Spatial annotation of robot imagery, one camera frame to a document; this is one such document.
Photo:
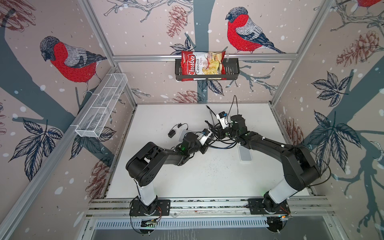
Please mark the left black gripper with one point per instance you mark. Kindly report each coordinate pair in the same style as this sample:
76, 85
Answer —
204, 148

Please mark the black power adapter with cord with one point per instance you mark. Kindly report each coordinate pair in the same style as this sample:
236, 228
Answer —
172, 132

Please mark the white network switch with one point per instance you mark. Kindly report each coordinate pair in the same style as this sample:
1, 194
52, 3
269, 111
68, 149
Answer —
244, 154
182, 135

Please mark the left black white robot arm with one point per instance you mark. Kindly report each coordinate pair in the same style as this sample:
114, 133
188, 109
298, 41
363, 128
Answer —
144, 166

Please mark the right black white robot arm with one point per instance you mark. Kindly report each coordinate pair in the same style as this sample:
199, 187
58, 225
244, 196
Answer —
299, 167

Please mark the red cassava chips bag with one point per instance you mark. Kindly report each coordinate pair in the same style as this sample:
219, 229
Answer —
201, 63

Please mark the black wall basket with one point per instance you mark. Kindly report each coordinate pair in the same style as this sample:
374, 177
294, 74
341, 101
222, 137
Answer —
230, 66

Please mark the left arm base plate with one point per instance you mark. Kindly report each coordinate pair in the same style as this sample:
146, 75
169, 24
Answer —
157, 208

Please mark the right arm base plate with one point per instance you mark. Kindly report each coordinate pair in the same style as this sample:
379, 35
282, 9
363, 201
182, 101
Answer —
260, 206

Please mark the white wire mesh shelf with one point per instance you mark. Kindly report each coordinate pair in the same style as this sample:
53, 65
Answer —
99, 112

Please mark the aluminium mounting rail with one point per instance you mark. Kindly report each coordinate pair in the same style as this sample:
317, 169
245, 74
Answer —
301, 206

